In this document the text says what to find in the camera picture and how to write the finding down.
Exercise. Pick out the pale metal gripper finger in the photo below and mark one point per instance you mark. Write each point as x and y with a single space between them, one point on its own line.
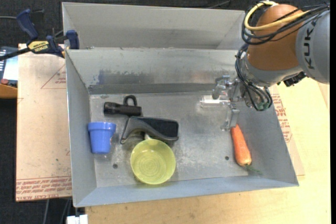
232 118
214 101

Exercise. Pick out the orange carrot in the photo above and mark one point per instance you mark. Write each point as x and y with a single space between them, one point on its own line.
241 148

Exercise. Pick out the grey metal bin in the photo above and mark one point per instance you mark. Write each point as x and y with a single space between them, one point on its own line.
204 139

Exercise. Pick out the black and grey hand tool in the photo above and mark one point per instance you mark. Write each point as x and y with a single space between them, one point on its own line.
160 127

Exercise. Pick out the yellow-green plastic bowl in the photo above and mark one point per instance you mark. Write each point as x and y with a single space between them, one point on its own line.
153 162

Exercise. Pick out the blue plastic cup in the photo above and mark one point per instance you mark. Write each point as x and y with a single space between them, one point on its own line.
101 137

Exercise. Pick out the brown cardboard board red print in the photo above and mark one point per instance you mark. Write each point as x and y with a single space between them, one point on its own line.
42 123

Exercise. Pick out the black cylinder on white bracket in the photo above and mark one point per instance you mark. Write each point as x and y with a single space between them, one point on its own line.
294 80

